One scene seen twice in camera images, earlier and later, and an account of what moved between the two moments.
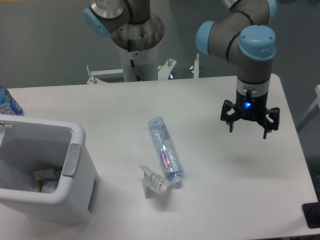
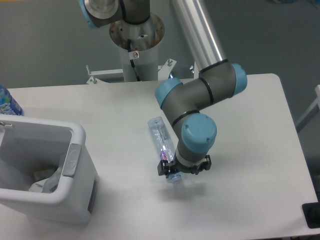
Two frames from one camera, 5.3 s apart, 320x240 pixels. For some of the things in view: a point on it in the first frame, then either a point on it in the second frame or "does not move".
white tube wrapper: [152, 181] to [49, 185]
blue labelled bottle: [8, 104] does not move
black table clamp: [311, 212] does not move
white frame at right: [315, 107] does not move
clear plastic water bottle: [168, 153] does not move
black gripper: [251, 108] to [163, 167]
